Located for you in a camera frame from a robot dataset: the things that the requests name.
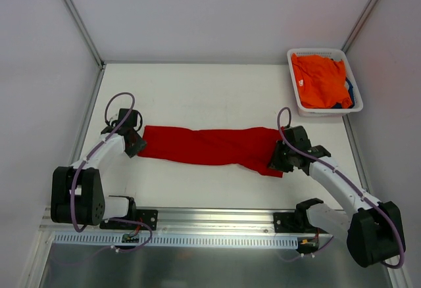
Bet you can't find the white slotted cable duct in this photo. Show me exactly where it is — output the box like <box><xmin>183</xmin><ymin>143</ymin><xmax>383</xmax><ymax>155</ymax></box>
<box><xmin>53</xmin><ymin>232</ymin><xmax>299</xmax><ymax>250</ymax></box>

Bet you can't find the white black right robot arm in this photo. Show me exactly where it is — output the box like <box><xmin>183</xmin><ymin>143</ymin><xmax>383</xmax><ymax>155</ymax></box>
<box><xmin>269</xmin><ymin>126</ymin><xmax>406</xmax><ymax>269</ymax></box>

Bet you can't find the aluminium mounting rail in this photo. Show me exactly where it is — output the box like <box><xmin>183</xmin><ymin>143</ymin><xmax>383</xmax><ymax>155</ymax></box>
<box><xmin>39</xmin><ymin>206</ymin><xmax>349</xmax><ymax>235</ymax></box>

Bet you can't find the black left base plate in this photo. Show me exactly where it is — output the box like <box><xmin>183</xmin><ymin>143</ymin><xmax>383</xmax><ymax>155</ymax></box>
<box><xmin>99</xmin><ymin>209</ymin><xmax>159</xmax><ymax>231</ymax></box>

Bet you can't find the red polo shirt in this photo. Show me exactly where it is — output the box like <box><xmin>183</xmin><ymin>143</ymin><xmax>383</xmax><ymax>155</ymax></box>
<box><xmin>137</xmin><ymin>126</ymin><xmax>283</xmax><ymax>178</ymax></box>

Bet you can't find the orange t shirt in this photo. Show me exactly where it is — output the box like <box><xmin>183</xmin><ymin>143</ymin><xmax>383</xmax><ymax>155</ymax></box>
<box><xmin>291</xmin><ymin>54</ymin><xmax>351</xmax><ymax>109</ymax></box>

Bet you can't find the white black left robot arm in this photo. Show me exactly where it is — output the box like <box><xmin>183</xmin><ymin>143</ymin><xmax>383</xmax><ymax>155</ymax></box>
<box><xmin>50</xmin><ymin>108</ymin><xmax>147</xmax><ymax>229</ymax></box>

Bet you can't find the aluminium frame post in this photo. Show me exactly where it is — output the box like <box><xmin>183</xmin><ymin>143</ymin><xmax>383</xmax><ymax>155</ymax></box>
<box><xmin>341</xmin><ymin>0</ymin><xmax>380</xmax><ymax>53</ymax></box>
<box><xmin>62</xmin><ymin>0</ymin><xmax>104</xmax><ymax>68</ymax></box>

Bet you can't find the aluminium frame post right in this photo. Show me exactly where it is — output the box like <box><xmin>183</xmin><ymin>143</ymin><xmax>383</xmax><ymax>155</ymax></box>
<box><xmin>341</xmin><ymin>0</ymin><xmax>380</xmax><ymax>53</ymax></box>

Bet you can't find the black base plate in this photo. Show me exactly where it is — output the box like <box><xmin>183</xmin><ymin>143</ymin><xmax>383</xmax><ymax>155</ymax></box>
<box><xmin>99</xmin><ymin>209</ymin><xmax>159</xmax><ymax>231</ymax></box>
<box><xmin>272</xmin><ymin>212</ymin><xmax>327</xmax><ymax>234</ymax></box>

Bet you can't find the blue t shirt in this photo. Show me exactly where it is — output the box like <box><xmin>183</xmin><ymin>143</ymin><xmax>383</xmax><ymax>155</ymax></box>
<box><xmin>332</xmin><ymin>78</ymin><xmax>355</xmax><ymax>109</ymax></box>

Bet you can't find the aluminium frame post left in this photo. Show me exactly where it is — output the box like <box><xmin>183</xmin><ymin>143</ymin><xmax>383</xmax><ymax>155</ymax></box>
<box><xmin>62</xmin><ymin>0</ymin><xmax>104</xmax><ymax>68</ymax></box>

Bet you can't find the white plastic laundry basket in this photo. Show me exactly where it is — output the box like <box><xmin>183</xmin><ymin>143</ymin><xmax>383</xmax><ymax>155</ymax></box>
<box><xmin>287</xmin><ymin>48</ymin><xmax>363</xmax><ymax>117</ymax></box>

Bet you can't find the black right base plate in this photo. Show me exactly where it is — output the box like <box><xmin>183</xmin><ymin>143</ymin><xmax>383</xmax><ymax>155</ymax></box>
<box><xmin>272</xmin><ymin>212</ymin><xmax>327</xmax><ymax>234</ymax></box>

